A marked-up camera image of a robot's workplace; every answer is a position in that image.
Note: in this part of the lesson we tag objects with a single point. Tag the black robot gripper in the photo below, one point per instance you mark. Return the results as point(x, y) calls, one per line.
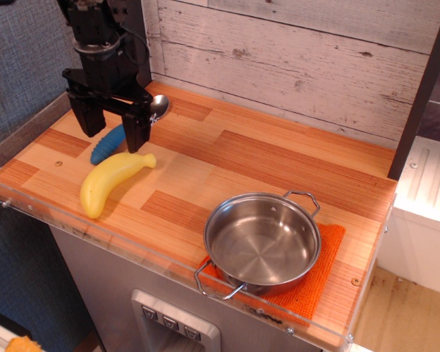
point(107, 82)

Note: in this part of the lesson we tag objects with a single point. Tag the blue handled metal spoon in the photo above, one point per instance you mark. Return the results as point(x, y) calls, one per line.
point(113, 139)

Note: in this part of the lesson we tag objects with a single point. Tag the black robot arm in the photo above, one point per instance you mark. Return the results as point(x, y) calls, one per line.
point(95, 16)

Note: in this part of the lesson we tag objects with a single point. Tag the orange knitted rag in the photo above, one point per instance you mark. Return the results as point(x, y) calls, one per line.
point(300, 303)

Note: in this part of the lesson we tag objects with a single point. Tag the yellow plastic banana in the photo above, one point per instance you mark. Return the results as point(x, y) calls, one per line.
point(107, 175)

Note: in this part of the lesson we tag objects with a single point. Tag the clear acrylic table guard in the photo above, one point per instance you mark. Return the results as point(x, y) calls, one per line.
point(157, 218)

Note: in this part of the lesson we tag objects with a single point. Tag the grey toy kitchen cabinet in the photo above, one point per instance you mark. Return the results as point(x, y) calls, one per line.
point(145, 298)

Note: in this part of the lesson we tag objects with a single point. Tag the stainless steel pot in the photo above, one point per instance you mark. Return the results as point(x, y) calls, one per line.
point(261, 243)

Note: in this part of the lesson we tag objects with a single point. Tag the yellow object at corner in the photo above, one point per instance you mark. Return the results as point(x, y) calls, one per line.
point(22, 344)

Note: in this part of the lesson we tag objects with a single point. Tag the dark left frame post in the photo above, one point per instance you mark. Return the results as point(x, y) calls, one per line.
point(135, 23)

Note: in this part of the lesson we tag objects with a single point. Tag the dark frame post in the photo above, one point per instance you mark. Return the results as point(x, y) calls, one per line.
point(135, 23)
point(428, 82)

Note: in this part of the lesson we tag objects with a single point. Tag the dark right frame post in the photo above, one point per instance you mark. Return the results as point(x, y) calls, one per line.
point(428, 82)

